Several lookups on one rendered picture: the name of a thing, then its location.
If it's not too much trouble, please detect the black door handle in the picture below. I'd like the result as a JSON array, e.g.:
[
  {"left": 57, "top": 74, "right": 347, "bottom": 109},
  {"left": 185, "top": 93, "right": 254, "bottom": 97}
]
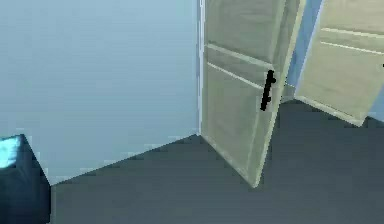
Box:
[{"left": 259, "top": 69, "right": 277, "bottom": 112}]

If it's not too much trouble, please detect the dark blue cabinet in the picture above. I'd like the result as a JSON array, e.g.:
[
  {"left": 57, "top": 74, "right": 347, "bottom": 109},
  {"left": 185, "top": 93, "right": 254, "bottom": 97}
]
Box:
[{"left": 0, "top": 133, "right": 52, "bottom": 224}]

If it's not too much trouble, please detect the pale green room door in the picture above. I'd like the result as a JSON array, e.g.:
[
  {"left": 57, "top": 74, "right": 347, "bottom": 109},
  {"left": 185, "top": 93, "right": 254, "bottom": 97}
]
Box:
[
  {"left": 199, "top": 0, "right": 308, "bottom": 189},
  {"left": 293, "top": 0, "right": 384, "bottom": 128}
]

